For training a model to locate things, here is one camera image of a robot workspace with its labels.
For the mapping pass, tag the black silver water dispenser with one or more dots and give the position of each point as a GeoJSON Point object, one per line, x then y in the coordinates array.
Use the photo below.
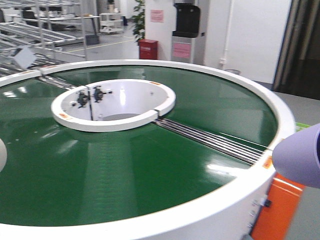
{"type": "Point", "coordinates": [188, 40]}

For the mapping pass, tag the green circular conveyor belt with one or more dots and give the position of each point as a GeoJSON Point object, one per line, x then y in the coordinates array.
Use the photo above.
{"type": "Point", "coordinates": [57, 176]}

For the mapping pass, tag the beige plastic cup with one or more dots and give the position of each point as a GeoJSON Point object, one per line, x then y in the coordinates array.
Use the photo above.
{"type": "Point", "coordinates": [3, 155]}

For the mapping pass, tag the pink wall notice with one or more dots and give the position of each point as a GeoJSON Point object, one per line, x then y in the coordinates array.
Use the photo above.
{"type": "Point", "coordinates": [157, 15]}

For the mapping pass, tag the red fire extinguisher cabinet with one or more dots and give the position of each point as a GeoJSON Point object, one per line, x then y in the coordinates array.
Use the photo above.
{"type": "Point", "coordinates": [148, 49]}

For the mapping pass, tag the steel conveyor rollers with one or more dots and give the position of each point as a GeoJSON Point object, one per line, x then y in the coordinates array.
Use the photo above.
{"type": "Point", "coordinates": [57, 82]}
{"type": "Point", "coordinates": [243, 150]}

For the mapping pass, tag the grey control box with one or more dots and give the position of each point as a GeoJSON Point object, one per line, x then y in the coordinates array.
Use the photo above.
{"type": "Point", "coordinates": [24, 57]}

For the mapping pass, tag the wire mesh waste basket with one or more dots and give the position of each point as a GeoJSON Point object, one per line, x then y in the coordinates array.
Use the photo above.
{"type": "Point", "coordinates": [233, 71]}

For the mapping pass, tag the steel conveyor rollers right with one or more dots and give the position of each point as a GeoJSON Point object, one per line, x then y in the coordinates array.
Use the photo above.
{"type": "Point", "coordinates": [243, 150]}

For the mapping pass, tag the white trolley cart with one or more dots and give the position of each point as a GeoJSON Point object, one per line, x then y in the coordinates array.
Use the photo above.
{"type": "Point", "coordinates": [111, 23]}

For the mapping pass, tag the orange conveyor side panel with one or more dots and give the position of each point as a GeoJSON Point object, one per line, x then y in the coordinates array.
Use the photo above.
{"type": "Point", "coordinates": [275, 219]}

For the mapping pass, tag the steel conveyor rollers left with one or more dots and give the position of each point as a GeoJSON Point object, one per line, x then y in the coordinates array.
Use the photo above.
{"type": "Point", "coordinates": [57, 82]}

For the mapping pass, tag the steel roller rack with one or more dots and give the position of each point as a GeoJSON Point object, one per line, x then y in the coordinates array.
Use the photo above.
{"type": "Point", "coordinates": [54, 30]}

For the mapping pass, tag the lavender plastic cup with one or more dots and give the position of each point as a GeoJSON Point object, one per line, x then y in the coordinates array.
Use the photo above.
{"type": "Point", "coordinates": [297, 157]}

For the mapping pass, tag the green potted plant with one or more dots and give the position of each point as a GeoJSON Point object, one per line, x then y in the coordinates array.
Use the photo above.
{"type": "Point", "coordinates": [138, 20]}

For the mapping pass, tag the white outer conveyor rim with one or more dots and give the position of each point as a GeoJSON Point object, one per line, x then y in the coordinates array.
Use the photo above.
{"type": "Point", "coordinates": [115, 105]}

